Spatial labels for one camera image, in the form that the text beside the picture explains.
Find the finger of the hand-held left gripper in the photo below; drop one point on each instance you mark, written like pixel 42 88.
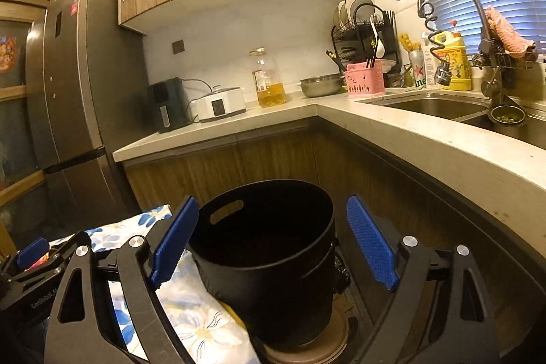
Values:
pixel 33 251
pixel 70 244

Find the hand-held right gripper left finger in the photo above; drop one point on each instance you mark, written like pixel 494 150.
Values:
pixel 175 240

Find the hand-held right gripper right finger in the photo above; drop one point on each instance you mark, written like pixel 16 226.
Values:
pixel 371 244

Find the black round trash bin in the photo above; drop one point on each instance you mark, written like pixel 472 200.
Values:
pixel 264 244

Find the wooden base cabinets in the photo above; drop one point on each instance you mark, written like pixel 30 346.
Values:
pixel 384 185

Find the white blue floral cloth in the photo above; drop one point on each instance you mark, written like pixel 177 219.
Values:
pixel 200 321

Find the black air fryer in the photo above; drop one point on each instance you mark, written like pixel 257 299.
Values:
pixel 168 108

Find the white electric cooker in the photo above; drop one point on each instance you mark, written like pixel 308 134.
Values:
pixel 217 104

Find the stainless steel sink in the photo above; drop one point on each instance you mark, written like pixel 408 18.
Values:
pixel 431 106

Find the wooden framed glass door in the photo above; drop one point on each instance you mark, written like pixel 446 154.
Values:
pixel 13 99

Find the grey steel refrigerator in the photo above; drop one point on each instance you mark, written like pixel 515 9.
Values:
pixel 85 91

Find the pink utensil holder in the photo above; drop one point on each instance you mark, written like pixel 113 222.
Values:
pixel 364 82

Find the stainless steel bowl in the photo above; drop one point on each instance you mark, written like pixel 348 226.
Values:
pixel 320 87

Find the clear cooking oil bottle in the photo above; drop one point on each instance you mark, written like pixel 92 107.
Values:
pixel 268 87

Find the green silver drink can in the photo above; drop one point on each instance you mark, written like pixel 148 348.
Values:
pixel 417 69

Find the small white bowl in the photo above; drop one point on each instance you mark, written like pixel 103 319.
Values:
pixel 389 64

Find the steel sink strainer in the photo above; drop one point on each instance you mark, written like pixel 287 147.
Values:
pixel 506 116

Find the black spiral faucet sprayer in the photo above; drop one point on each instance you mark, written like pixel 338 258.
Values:
pixel 443 69

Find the white plastic bottle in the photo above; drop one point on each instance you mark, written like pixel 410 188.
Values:
pixel 428 61

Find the colourful door decoration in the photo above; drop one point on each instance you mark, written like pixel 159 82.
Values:
pixel 6 52

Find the yellow detergent bottle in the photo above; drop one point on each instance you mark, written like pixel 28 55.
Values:
pixel 460 65

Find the white ladle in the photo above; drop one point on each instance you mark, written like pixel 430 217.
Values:
pixel 378 44

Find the white plate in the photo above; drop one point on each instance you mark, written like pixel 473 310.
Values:
pixel 356 3
pixel 342 14

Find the pink dish cloth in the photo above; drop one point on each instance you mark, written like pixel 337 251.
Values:
pixel 507 35

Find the dark wall socket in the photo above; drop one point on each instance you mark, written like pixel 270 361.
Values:
pixel 178 46

